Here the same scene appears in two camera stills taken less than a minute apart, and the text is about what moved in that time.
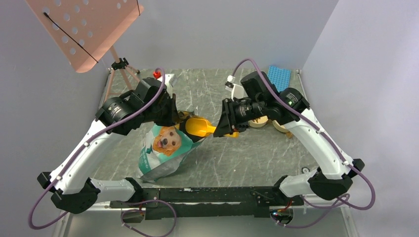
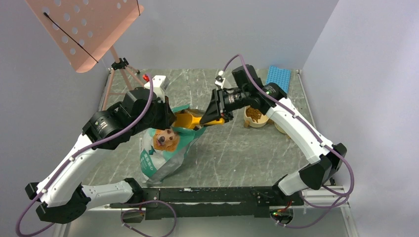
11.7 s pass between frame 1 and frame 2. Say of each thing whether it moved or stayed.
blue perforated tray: stayed
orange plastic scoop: moved
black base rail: stayed
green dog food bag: moved
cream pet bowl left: stayed
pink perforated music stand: stayed
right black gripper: moved
